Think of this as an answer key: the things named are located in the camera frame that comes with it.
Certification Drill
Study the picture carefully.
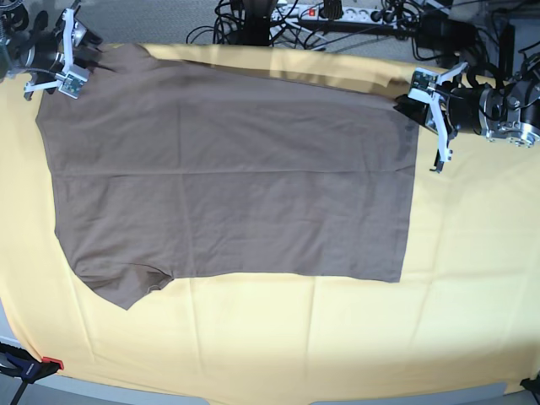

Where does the brown T-shirt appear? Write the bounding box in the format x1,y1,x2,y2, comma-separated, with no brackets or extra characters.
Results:
36,45,419,309

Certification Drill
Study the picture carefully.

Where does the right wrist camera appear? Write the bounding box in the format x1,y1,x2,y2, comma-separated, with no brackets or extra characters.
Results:
58,69,89,100

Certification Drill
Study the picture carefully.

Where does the black power adapter box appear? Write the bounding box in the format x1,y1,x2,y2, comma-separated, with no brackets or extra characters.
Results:
415,15,477,49

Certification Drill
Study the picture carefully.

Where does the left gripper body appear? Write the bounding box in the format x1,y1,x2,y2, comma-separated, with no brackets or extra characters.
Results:
426,62,482,173

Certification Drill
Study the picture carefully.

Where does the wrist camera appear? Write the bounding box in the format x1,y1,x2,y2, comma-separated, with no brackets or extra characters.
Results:
408,67,439,104
58,69,89,100

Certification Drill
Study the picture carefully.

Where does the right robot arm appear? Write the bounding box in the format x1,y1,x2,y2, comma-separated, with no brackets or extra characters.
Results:
1,1,103,100

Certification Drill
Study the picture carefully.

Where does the black stand post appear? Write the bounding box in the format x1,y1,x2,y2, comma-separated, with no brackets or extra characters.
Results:
241,0,273,46

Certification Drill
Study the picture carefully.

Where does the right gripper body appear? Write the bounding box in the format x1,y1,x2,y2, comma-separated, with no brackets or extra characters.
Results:
23,2,91,100

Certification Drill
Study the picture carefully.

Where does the white power strip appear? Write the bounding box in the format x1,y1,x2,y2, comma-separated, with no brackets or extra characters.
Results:
271,3,397,28

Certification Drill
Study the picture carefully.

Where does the black clamp with orange tip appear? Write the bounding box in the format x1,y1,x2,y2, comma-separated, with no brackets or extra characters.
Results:
1,343,64,405

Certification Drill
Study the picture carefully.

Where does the black clamp right corner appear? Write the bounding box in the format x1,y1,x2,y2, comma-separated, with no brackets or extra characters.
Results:
520,375,540,405

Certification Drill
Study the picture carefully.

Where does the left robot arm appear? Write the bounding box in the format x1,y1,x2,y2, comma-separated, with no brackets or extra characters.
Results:
394,53,539,173

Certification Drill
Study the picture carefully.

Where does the black box right edge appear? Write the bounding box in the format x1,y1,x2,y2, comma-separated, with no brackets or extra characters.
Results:
499,24,516,79

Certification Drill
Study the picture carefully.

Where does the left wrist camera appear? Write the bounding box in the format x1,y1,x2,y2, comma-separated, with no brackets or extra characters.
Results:
408,67,439,104

